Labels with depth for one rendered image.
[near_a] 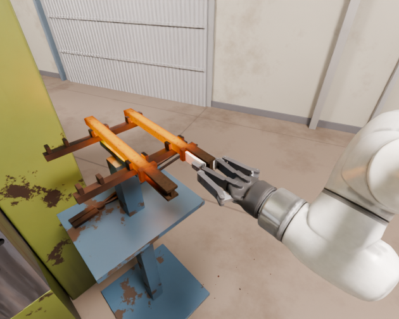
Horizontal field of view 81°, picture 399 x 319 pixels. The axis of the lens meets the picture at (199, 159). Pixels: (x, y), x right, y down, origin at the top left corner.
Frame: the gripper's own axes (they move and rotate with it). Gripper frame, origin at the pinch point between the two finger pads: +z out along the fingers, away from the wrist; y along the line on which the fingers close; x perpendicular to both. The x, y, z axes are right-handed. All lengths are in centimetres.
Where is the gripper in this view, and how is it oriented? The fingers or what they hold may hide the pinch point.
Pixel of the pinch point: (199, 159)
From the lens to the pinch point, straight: 58.1
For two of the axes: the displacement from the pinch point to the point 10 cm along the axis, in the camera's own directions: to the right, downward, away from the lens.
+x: 0.0, -7.9, -6.1
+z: -6.8, -4.5, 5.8
